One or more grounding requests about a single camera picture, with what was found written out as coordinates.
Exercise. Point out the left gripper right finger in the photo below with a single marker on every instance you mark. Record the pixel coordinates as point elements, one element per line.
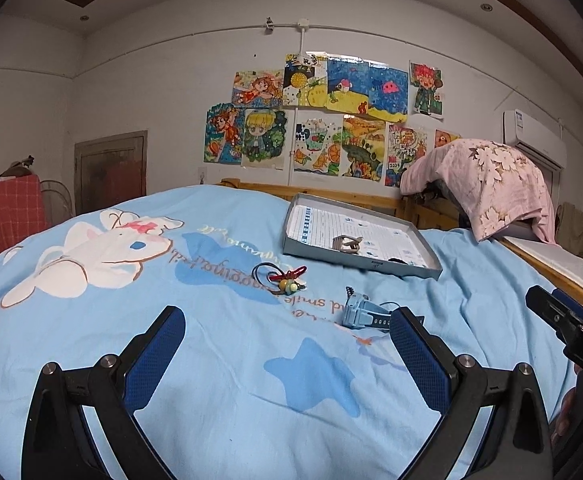
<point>515,441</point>

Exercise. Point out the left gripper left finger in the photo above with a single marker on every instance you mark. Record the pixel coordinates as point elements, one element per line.
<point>58,443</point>

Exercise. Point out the person right hand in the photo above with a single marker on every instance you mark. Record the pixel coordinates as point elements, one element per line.
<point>560,425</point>

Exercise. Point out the pink floral cloth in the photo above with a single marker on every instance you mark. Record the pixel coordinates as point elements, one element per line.
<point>494,184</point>

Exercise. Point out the white air conditioner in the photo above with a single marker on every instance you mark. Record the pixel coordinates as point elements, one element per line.
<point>525,133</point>

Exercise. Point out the light blue cartoon bedsheet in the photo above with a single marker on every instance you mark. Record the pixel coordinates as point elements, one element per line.
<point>262,386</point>

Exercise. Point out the red checked cloth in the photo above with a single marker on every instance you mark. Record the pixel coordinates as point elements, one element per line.
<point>21,210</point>

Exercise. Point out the orange bear drawing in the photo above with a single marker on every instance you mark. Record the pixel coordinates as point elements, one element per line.
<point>443,137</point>

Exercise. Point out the beige hair claw clip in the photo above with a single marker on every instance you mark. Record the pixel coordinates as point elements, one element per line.
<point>347,244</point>

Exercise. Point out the red doodle poster drawing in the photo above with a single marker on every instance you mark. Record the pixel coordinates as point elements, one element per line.
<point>405,146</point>

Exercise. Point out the grey shallow box tray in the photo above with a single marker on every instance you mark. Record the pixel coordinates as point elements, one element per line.
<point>390,245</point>

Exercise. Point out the orange landscape drawing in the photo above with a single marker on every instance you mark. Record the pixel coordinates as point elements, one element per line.
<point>363,141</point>

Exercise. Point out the red haired character drawing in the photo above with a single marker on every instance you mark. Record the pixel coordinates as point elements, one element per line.
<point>427,82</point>

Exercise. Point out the turtle and cup drawing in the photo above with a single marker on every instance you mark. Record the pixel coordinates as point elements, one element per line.
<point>317,147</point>

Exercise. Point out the blue jellyfish beach drawing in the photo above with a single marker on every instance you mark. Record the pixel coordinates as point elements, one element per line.
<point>360,87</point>

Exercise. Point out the orange haired girl drawing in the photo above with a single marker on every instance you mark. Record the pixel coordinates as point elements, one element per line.
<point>224,135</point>

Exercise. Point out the blond boy drawing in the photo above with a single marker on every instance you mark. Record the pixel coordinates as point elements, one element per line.
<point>264,138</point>

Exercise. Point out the moon and stars drawing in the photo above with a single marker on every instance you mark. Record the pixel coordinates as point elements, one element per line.
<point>305,80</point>

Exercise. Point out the mermaid drawing upper left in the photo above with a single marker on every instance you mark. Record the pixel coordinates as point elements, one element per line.
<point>258,88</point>

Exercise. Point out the wooden bed rail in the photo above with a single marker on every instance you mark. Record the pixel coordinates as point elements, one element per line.
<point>403,208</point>

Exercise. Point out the wire fan guard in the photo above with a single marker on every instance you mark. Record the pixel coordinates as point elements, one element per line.
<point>57,202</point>

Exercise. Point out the brown wall cabinet door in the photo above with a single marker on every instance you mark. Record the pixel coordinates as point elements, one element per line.
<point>110,170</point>

